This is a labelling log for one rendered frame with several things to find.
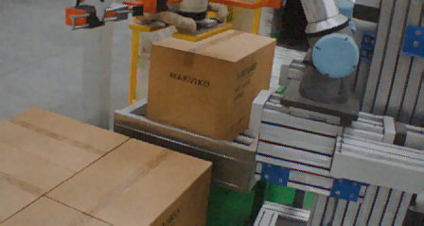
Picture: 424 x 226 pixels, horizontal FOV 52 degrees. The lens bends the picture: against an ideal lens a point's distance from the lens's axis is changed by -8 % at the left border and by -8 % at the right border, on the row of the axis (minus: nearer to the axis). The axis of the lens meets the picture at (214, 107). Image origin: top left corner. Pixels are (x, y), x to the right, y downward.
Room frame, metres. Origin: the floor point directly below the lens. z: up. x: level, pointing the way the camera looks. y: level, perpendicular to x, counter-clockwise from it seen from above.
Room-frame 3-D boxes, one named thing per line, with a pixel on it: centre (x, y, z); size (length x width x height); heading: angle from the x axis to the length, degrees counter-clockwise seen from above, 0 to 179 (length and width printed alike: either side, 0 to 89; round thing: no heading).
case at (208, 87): (2.21, 0.01, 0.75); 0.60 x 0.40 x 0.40; 158
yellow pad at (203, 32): (1.78, 0.07, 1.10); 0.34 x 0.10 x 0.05; 158
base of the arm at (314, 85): (1.30, -0.31, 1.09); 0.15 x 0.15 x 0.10
